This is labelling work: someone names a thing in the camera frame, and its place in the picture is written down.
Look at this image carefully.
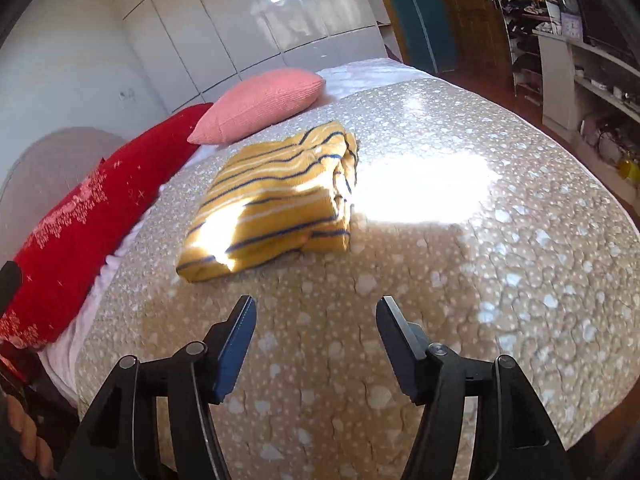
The white shelf unit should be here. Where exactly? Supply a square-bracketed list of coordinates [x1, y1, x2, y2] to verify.
[532, 27, 640, 201]

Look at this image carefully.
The white glossy wardrobe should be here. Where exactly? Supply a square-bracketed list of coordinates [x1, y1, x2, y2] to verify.
[82, 0, 396, 113]

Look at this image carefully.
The purple desk calendar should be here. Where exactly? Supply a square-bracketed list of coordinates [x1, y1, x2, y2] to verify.
[560, 12, 585, 41]

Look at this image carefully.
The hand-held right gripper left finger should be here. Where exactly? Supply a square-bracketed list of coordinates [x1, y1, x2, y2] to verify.
[59, 295, 258, 480]

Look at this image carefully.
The red embroidered pillow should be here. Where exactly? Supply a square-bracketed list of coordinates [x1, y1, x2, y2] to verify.
[0, 102, 215, 348]

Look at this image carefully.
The black television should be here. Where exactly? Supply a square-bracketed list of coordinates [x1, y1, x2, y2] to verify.
[577, 0, 640, 58]

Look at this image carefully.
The shelf rack with clothes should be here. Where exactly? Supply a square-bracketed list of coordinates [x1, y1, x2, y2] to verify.
[492, 0, 561, 106]

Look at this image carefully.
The grey bed headboard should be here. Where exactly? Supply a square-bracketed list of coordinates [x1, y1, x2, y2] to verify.
[0, 127, 128, 256]

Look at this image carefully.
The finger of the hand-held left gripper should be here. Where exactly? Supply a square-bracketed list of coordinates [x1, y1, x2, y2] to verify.
[0, 262, 23, 318]

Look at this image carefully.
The wooden door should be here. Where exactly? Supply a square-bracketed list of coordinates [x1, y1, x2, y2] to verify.
[430, 0, 516, 76]

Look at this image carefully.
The white bed sheet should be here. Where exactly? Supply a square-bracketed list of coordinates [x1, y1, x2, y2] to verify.
[37, 57, 416, 406]

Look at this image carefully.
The yellow striped sweater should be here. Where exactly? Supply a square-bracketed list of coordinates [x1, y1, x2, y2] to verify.
[176, 121, 361, 283]

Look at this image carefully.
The teal wall panel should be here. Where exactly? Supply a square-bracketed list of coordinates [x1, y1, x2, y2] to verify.
[372, 0, 458, 73]

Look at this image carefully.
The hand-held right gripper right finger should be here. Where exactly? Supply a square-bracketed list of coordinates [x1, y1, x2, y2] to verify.
[376, 296, 571, 480]

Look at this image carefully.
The white bed with quilt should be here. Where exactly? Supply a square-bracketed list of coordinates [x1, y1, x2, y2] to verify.
[75, 62, 640, 480]

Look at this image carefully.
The person's left hand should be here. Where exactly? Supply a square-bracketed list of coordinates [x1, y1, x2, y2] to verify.
[0, 395, 57, 480]

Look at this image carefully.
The pink ribbed pillow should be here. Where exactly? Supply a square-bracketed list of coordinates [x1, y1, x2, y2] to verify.
[187, 67, 327, 145]

